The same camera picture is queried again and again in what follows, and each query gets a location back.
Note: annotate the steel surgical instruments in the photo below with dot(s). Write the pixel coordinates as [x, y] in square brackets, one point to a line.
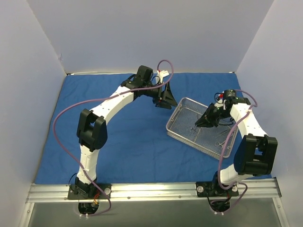
[212, 138]

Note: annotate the wire mesh instrument tray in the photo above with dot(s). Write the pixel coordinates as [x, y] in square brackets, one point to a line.
[184, 116]

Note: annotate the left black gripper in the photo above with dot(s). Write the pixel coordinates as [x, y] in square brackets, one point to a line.
[161, 95]

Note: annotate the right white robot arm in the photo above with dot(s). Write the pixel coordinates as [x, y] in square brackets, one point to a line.
[256, 153]

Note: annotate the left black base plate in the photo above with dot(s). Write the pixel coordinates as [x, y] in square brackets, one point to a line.
[99, 191]

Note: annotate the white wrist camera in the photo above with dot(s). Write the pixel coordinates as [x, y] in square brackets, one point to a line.
[161, 74]
[219, 101]

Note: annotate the aluminium front rail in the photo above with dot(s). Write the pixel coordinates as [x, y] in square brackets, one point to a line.
[260, 188]

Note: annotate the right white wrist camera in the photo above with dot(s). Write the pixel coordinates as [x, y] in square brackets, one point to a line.
[219, 101]

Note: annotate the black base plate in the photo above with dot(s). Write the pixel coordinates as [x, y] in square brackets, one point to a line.
[211, 189]
[99, 191]

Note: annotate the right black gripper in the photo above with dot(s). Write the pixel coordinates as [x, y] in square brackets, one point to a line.
[212, 113]

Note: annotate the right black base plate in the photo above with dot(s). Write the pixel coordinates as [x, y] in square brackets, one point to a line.
[211, 189]

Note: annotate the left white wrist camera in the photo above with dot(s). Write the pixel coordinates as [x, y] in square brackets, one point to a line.
[161, 74]

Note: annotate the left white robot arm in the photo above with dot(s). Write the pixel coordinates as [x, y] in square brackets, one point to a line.
[92, 126]

